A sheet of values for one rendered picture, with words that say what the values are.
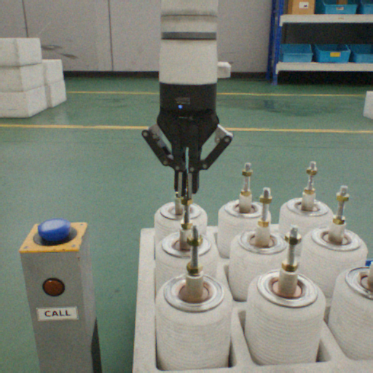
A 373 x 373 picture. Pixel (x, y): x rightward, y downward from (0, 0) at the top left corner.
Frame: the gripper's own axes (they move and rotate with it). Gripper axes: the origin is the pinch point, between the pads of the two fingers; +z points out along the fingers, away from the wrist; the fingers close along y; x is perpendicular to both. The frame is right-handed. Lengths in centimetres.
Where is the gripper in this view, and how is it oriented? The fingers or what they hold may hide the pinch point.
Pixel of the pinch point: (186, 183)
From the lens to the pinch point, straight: 54.4
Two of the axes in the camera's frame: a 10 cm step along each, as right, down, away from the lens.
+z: -0.1, 9.4, 3.5
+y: 9.6, 1.0, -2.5
